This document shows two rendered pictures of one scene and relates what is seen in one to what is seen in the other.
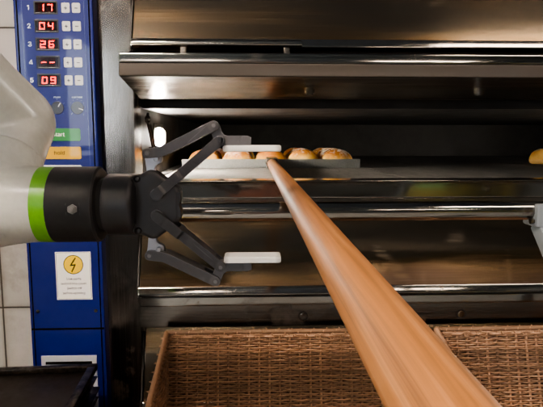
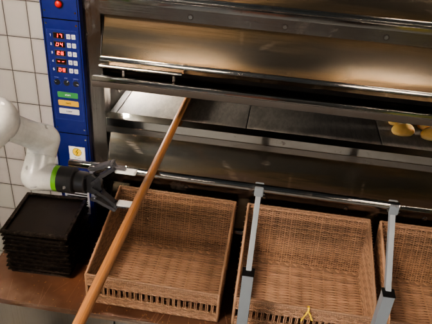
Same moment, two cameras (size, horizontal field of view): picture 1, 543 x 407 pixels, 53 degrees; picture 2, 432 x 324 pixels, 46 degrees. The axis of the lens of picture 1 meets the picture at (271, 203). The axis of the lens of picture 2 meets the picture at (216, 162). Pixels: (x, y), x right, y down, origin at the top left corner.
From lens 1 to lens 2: 1.26 m
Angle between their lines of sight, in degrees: 26
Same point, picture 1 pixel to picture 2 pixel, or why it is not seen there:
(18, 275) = not seen: hidden behind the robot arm
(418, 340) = (92, 290)
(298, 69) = (175, 93)
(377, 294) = (98, 276)
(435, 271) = (251, 178)
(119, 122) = (97, 89)
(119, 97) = not seen: hidden behind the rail
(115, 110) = not seen: hidden behind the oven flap
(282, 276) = (175, 170)
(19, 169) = (47, 170)
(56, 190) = (58, 180)
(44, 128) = (55, 146)
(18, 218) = (47, 187)
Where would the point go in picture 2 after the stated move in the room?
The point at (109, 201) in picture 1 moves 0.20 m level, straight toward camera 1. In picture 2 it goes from (76, 185) to (68, 222)
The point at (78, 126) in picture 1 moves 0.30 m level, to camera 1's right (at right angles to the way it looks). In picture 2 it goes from (76, 92) to (145, 101)
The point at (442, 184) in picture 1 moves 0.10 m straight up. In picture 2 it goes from (259, 138) to (261, 117)
